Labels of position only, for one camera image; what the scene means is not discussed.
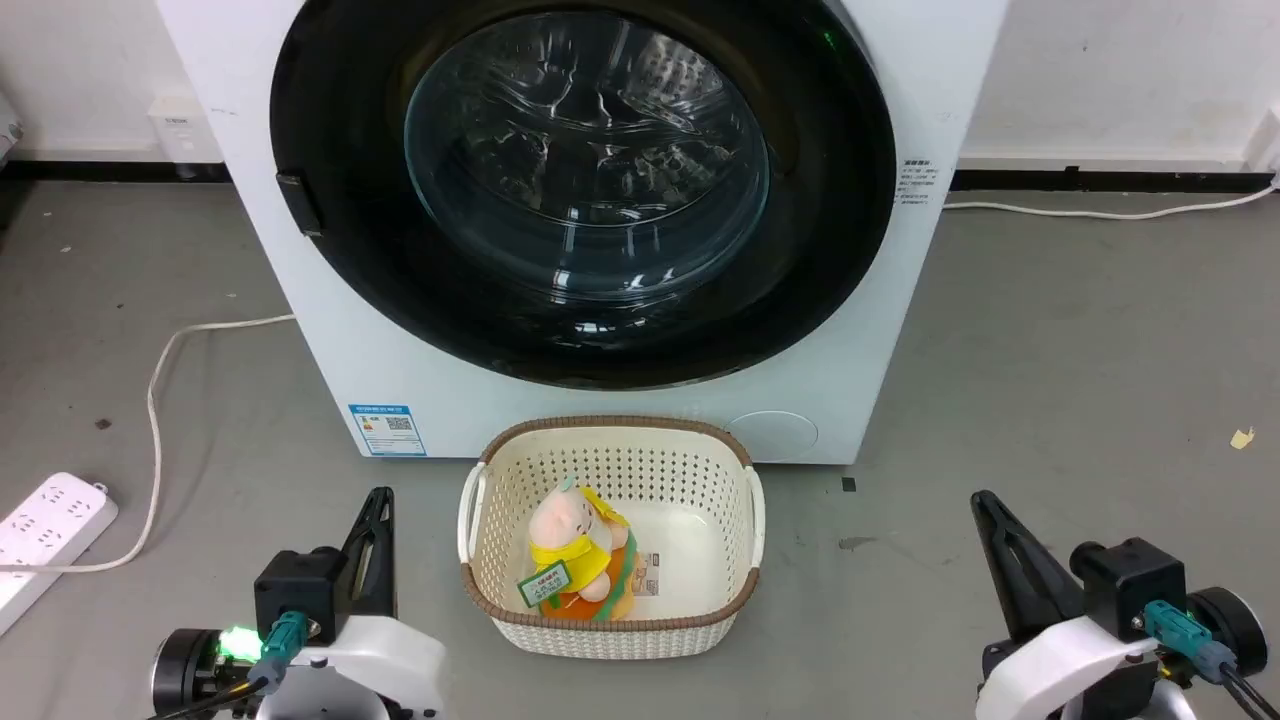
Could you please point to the black round glass door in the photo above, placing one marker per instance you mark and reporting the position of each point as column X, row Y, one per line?
column 585, row 170

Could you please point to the small printed paper label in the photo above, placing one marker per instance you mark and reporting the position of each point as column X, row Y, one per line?
column 647, row 574

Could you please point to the yellowish paper scrap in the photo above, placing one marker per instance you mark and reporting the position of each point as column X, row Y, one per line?
column 1242, row 437

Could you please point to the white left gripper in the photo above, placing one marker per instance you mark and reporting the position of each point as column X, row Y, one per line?
column 390, row 660

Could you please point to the white power strip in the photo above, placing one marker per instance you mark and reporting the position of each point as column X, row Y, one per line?
column 45, row 535

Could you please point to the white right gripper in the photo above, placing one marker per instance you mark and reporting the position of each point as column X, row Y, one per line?
column 1050, row 670

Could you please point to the blue energy label sticker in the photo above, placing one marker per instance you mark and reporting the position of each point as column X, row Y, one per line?
column 387, row 429

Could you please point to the plush doll yellow orange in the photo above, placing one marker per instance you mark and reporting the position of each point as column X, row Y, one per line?
column 575, row 545

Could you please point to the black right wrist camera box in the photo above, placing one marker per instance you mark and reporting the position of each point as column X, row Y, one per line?
column 1135, row 585

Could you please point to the small text sticker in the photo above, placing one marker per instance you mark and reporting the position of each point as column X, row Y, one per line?
column 917, row 181

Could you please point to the white washing machine body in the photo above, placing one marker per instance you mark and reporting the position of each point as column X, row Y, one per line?
column 320, row 330

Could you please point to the green white doll tag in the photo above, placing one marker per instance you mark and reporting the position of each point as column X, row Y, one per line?
column 544, row 584

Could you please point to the cream laundry basket brown rim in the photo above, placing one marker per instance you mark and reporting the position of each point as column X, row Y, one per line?
column 690, row 470

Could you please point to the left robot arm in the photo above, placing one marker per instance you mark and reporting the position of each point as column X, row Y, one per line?
column 190, row 665

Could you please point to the white wall socket box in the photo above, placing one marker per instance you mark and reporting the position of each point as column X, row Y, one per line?
column 180, row 127

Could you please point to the round white filter cover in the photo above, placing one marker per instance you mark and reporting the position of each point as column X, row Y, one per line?
column 772, row 436

